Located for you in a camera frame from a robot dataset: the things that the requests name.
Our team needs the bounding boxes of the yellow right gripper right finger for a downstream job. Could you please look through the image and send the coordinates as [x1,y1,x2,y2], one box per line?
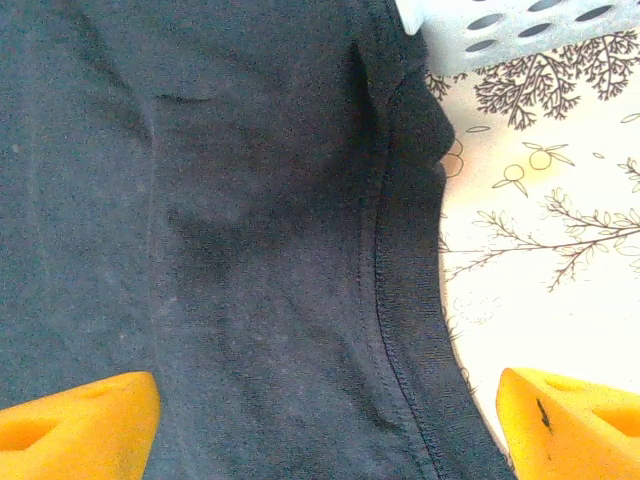
[494,368,640,480]

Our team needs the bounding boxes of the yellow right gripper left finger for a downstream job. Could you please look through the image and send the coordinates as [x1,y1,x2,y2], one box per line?
[0,371,162,480]

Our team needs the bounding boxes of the dark navy shirt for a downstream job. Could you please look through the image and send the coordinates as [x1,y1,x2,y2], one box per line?
[0,0,516,480]

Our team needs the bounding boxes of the light blue perforated plastic basket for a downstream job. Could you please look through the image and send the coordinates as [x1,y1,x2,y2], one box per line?
[394,0,640,76]

